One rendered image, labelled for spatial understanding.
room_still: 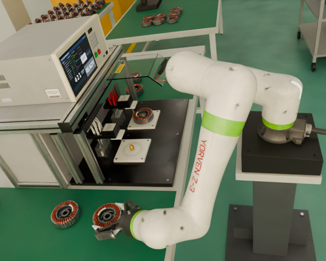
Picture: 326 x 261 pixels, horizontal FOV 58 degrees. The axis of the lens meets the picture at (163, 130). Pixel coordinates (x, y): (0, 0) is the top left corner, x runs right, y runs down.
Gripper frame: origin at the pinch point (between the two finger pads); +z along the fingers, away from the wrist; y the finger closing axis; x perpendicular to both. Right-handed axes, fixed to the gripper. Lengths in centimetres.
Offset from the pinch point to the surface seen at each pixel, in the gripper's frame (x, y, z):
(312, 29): -36, 336, 54
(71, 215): 7.3, -8.0, 10.2
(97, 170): 14.3, 10.9, 9.6
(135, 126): 15, 46, 24
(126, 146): 11.9, 32.3, 18.4
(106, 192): 4.0, 8.8, 11.1
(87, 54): 57, 38, 8
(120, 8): 126, 278, 264
